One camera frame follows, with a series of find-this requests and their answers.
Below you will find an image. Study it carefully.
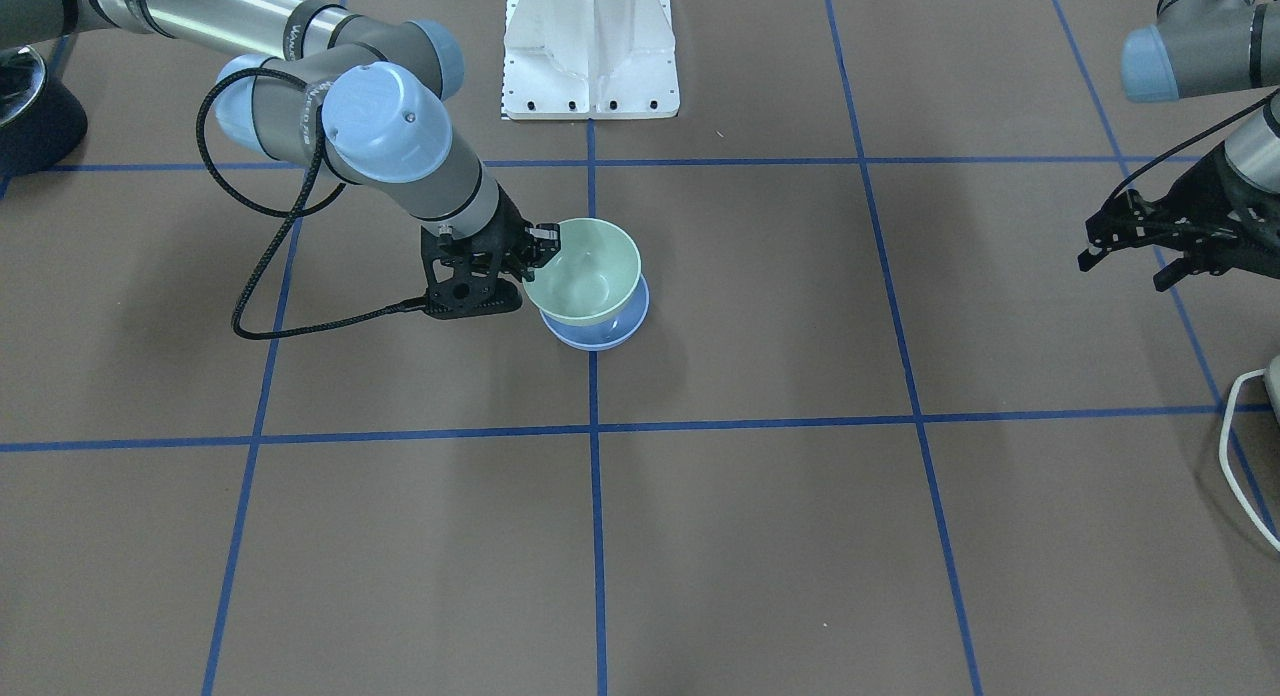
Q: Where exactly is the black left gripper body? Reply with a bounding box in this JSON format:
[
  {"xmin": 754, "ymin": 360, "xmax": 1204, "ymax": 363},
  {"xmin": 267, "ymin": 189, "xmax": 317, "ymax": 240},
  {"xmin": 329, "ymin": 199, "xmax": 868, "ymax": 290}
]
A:
[{"xmin": 1094, "ymin": 152, "xmax": 1279, "ymax": 278}]

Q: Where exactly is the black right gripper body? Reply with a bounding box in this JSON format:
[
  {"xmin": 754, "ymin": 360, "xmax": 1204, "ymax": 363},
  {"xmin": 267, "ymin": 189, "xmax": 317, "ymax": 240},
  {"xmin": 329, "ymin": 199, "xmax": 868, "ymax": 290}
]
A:
[{"xmin": 440, "ymin": 203, "xmax": 541, "ymax": 281}]

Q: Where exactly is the green bowl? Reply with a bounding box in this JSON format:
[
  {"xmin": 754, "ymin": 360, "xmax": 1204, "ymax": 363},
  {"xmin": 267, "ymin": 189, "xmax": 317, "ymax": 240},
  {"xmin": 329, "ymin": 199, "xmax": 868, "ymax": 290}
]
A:
[{"xmin": 524, "ymin": 218, "xmax": 643, "ymax": 328}]

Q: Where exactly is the blue bowl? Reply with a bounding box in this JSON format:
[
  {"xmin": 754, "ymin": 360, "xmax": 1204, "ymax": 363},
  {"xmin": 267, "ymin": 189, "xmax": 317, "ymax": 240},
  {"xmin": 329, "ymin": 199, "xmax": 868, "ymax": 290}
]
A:
[{"xmin": 540, "ymin": 276, "xmax": 650, "ymax": 351}]

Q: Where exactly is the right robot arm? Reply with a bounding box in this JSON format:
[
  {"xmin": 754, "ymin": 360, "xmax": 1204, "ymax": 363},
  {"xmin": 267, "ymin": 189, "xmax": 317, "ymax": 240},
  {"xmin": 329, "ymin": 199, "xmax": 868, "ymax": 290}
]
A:
[{"xmin": 3, "ymin": 0, "xmax": 561, "ymax": 310}]

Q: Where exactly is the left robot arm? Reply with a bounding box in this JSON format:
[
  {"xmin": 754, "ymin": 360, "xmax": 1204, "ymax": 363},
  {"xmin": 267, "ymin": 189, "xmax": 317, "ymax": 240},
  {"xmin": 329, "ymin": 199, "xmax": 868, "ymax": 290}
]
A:
[{"xmin": 1076, "ymin": 0, "xmax": 1279, "ymax": 292}]

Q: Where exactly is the silver two-slot toaster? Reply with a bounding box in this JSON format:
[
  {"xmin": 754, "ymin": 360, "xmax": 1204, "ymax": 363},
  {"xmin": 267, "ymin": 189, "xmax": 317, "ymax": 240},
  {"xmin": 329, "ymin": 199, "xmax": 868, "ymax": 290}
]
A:
[{"xmin": 1262, "ymin": 354, "xmax": 1280, "ymax": 422}]

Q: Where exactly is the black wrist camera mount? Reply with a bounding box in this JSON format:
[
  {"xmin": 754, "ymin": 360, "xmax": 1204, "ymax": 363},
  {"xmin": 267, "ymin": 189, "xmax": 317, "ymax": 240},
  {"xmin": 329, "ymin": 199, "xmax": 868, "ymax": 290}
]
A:
[{"xmin": 420, "ymin": 230, "xmax": 524, "ymax": 321}]

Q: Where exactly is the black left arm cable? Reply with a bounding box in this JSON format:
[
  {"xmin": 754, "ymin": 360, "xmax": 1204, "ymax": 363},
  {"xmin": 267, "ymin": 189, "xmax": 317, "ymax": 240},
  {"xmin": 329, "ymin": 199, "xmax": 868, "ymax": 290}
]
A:
[{"xmin": 1105, "ymin": 91, "xmax": 1280, "ymax": 212}]

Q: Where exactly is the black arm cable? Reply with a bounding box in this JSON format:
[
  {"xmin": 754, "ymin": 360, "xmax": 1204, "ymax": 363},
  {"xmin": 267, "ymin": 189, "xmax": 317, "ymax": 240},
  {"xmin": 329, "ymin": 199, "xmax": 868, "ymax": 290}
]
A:
[
  {"xmin": 1105, "ymin": 91, "xmax": 1280, "ymax": 212},
  {"xmin": 196, "ymin": 64, "xmax": 431, "ymax": 340}
]

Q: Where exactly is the white toaster power cord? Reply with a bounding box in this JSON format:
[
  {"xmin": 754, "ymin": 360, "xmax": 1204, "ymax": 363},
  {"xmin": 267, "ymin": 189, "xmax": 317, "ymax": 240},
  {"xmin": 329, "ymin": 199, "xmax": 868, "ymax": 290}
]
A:
[{"xmin": 1219, "ymin": 368, "xmax": 1280, "ymax": 553}]

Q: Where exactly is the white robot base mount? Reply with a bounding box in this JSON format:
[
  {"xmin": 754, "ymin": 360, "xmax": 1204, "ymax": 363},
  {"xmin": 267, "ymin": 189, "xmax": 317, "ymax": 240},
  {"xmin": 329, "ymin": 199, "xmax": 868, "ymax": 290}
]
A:
[{"xmin": 500, "ymin": 0, "xmax": 681, "ymax": 122}]

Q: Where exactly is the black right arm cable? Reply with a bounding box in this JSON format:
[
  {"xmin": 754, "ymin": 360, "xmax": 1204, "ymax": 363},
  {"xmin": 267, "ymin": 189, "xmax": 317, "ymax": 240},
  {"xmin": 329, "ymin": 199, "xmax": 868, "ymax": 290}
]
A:
[{"xmin": 196, "ymin": 64, "xmax": 431, "ymax": 340}]

